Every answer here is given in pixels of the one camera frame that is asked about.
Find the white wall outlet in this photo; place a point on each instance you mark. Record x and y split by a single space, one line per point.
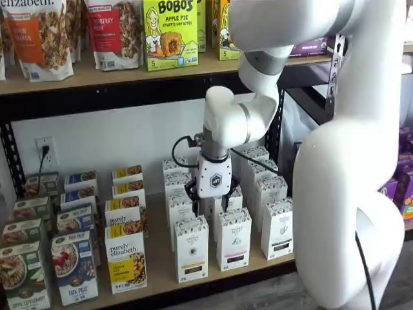
45 155

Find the white box dark strip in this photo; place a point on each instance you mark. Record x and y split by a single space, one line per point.
272 190
277 232
258 176
258 151

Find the yellow Bobo's peanut butter box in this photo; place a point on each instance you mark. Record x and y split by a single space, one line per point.
227 45

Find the blue flax plus oatmeal box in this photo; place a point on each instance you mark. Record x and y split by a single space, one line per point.
77 197
80 181
75 219
74 268

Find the green Bobo's apple pie box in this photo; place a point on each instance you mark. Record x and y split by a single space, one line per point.
171 32
201 29

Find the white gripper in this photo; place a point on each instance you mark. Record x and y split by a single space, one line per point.
213 177

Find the green oatmeal box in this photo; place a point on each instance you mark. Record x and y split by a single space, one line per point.
32 208
22 277
40 184
21 232

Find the wooden shelf board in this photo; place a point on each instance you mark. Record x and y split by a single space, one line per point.
409 225
158 258
96 77

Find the white yellow purely elizabeth box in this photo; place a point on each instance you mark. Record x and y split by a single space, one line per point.
127 174
122 213
129 191
126 258

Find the orange label granola bag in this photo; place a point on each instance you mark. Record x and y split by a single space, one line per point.
38 38

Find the red label granola bag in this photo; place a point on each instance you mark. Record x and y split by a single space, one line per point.
113 32

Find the white box yellow strip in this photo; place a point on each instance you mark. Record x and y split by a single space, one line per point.
190 255
174 165
177 206
175 184

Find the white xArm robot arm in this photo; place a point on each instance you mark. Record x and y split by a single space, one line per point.
348 161

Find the brown granola bag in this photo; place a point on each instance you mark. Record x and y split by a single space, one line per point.
77 29
2 48

